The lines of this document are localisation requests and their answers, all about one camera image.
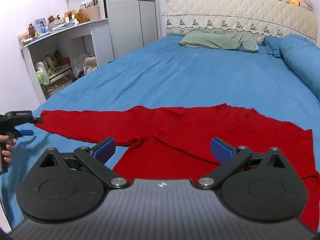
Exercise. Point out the green pillow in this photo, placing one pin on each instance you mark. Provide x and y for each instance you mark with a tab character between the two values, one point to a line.
220	39

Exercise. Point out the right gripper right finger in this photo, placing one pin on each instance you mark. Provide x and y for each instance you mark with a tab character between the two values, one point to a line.
231	160

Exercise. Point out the white bag on floor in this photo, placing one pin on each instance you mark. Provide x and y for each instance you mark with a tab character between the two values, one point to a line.
90	64

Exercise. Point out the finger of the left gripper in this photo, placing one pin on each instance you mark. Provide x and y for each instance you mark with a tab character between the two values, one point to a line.
24	132

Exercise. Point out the green tissue pack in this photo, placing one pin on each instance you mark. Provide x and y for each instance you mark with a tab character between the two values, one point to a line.
42	74

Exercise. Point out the brown bottle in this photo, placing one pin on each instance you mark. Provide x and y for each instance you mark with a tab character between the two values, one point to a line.
31	30

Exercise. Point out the pale pink plush toy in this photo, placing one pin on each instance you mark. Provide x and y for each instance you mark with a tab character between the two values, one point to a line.
306	4

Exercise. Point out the red knit sweater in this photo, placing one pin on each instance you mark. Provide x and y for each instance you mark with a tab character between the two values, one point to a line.
174	142

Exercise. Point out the woven basket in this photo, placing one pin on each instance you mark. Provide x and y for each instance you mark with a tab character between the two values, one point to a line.
92	12

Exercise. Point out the grey white wardrobe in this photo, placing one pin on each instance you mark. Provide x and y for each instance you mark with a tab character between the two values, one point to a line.
133	24

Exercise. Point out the small brown teddy bear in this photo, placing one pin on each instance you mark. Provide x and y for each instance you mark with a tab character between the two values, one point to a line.
81	17

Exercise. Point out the cream quilted headboard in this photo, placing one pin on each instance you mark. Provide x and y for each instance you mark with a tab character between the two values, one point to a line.
261	18

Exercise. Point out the white shelf desk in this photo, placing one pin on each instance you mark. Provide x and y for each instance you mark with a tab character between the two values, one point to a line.
91	38

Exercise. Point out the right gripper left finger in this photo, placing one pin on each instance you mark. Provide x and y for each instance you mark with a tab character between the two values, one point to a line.
94	160

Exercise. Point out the blue bed sheet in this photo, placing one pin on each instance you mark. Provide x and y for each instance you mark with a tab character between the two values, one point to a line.
165	74

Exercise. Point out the person's left hand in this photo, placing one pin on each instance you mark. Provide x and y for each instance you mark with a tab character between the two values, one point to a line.
8	147

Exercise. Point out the rolled blue duvet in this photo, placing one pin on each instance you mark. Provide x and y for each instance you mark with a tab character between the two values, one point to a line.
300	54

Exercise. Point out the blue photo card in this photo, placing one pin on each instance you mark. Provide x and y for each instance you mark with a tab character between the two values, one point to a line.
40	25

